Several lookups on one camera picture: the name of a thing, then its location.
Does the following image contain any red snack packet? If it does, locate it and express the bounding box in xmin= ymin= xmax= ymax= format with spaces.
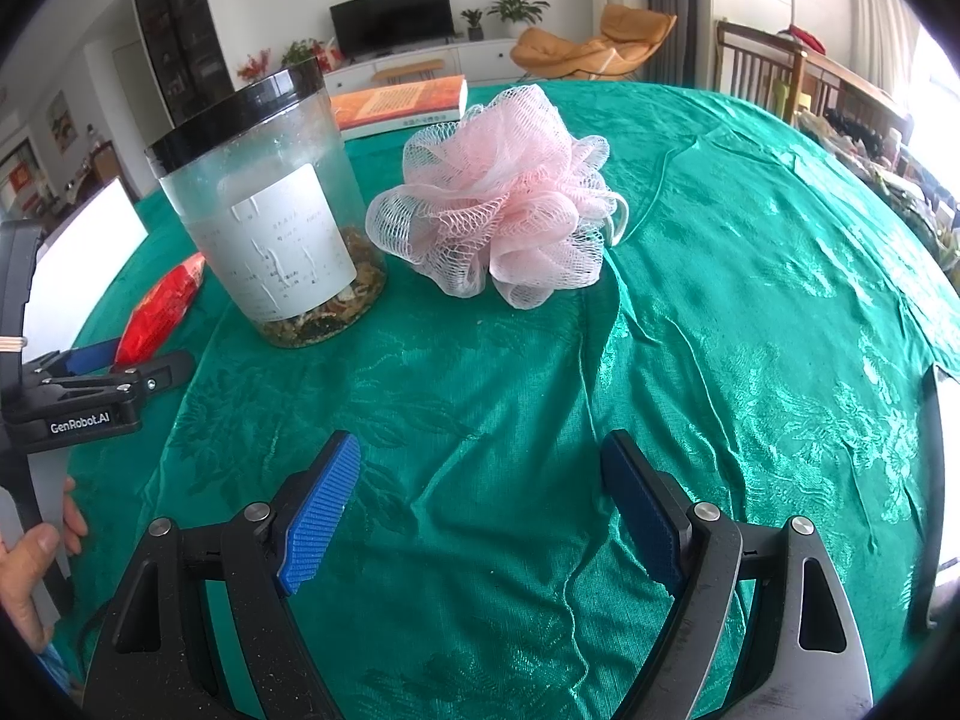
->
xmin=114 ymin=253 xmax=208 ymax=367

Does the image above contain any white-edged tablet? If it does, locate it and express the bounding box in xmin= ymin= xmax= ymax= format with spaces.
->
xmin=906 ymin=364 xmax=960 ymax=632

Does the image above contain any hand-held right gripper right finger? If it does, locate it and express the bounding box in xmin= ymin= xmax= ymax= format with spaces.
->
xmin=600 ymin=430 xmax=875 ymax=720

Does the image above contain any orange book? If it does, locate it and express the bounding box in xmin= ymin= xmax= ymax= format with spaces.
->
xmin=330 ymin=77 xmax=470 ymax=140

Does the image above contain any pink mesh bath pouf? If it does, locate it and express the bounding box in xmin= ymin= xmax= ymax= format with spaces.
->
xmin=365 ymin=84 xmax=628 ymax=311

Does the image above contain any black cable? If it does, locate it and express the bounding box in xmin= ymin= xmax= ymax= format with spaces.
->
xmin=73 ymin=598 xmax=115 ymax=665

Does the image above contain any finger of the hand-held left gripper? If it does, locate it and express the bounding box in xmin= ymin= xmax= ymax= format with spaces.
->
xmin=41 ymin=350 xmax=198 ymax=410
xmin=30 ymin=337 xmax=125 ymax=385

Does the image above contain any clear plastic jar black lid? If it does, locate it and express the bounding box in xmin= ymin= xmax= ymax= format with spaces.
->
xmin=145 ymin=60 xmax=389 ymax=350

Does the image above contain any large potted green plant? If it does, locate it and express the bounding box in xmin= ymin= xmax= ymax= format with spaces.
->
xmin=486 ymin=0 xmax=551 ymax=39

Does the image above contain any white board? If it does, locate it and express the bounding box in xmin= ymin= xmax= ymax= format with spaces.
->
xmin=21 ymin=178 xmax=149 ymax=601

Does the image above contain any grey curtain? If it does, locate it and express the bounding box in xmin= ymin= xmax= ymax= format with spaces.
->
xmin=643 ymin=0 xmax=710 ymax=88

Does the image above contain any black television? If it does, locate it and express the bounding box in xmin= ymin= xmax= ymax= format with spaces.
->
xmin=330 ymin=0 xmax=456 ymax=59

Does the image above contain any white television cabinet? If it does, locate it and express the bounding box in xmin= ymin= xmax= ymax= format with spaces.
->
xmin=322 ymin=37 xmax=527 ymax=95

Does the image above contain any green patterned tablecloth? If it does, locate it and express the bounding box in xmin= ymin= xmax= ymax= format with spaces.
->
xmin=67 ymin=81 xmax=960 ymax=720

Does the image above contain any row of cluttered goods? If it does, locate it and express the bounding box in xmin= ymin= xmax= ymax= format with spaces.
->
xmin=791 ymin=105 xmax=960 ymax=271

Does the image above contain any wooden chair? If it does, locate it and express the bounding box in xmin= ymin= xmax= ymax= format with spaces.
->
xmin=716 ymin=20 xmax=913 ymax=145

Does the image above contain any red flower arrangement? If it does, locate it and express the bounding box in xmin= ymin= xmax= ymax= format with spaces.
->
xmin=238 ymin=37 xmax=335 ymax=86

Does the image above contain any framed wall picture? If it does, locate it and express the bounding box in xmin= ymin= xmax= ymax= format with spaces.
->
xmin=46 ymin=90 xmax=80 ymax=149

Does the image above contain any dark display cabinet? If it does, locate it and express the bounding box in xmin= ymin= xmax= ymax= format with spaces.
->
xmin=131 ymin=0 xmax=234 ymax=130

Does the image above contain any person's left hand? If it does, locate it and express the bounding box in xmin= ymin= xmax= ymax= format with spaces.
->
xmin=0 ymin=475 xmax=90 ymax=655

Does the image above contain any white sheer curtain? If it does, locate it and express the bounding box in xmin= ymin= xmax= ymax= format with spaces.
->
xmin=844 ymin=0 xmax=925 ymax=102

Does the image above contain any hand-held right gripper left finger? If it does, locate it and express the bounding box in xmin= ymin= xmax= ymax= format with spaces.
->
xmin=81 ymin=430 xmax=362 ymax=720

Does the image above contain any orange lounge chair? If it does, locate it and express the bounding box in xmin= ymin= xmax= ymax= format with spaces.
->
xmin=510 ymin=4 xmax=679 ymax=83

